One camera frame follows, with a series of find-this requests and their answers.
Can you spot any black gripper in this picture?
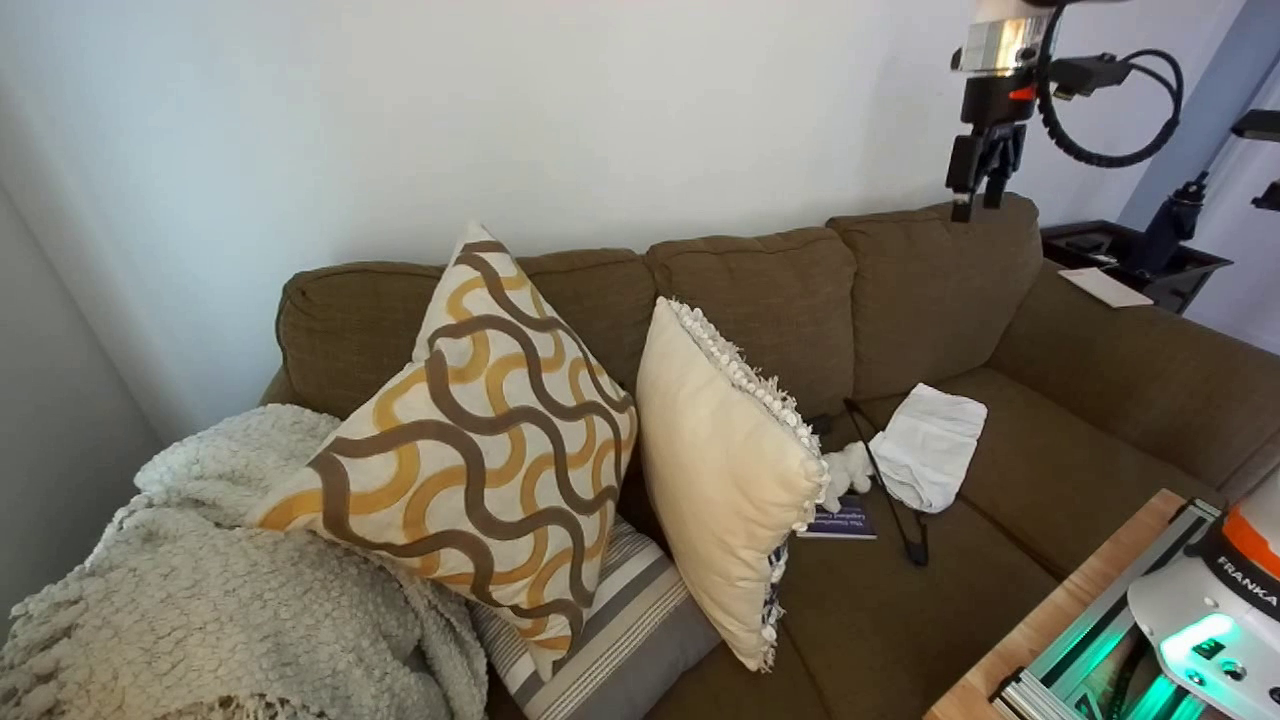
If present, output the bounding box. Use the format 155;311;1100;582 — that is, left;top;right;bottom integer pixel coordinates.
950;76;1041;229

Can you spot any white fluffy toy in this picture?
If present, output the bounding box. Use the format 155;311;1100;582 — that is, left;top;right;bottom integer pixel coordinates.
814;442;878;515

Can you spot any brown fabric sofa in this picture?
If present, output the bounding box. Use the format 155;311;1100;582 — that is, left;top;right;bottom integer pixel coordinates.
260;191;1280;720

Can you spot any cream fluffy blanket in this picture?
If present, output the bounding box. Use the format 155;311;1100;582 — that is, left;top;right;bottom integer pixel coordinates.
0;399;497;720

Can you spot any white paper sheet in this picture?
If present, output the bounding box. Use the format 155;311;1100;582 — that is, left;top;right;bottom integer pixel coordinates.
1056;266;1155;311

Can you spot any black side table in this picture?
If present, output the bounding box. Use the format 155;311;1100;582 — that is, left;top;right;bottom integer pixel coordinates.
1036;173;1234;317

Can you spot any white folded cloth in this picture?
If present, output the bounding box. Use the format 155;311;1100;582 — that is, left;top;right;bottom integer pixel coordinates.
868;382;992;515

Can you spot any purple book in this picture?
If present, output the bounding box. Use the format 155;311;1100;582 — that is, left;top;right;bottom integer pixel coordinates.
797;497;883;548

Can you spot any cream pillow with blue tassels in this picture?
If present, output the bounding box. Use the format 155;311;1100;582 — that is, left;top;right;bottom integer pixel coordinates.
632;291;833;675

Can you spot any brown gold wave pillow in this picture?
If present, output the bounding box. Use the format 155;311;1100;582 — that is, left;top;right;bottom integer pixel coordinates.
252;222;641;685

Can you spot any grey striped pillow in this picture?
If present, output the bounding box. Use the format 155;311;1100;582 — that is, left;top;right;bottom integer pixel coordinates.
473;515;725;720

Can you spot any black looped camera cable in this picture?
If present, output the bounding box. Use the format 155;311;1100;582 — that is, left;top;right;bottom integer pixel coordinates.
1036;0;1188;173

